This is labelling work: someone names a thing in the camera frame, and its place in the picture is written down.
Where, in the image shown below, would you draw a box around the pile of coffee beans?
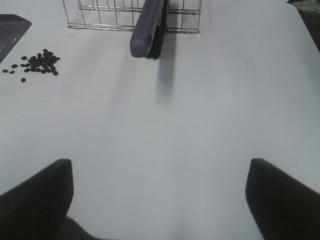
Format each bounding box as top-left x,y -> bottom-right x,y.
0,49 -> 61,83

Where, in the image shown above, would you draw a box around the chrome wire dish rack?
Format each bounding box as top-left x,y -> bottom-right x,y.
62,0 -> 202,35

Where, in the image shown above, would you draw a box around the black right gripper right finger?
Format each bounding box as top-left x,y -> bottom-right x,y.
245,158 -> 320,240

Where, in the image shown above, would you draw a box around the purple hand brush black bristles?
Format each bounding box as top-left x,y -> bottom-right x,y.
130,0 -> 169,60

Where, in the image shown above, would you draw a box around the purple plastic dustpan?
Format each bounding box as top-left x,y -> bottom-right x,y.
0,14 -> 32,63

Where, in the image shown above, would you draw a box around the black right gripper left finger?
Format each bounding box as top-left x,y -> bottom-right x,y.
0,159 -> 74,240

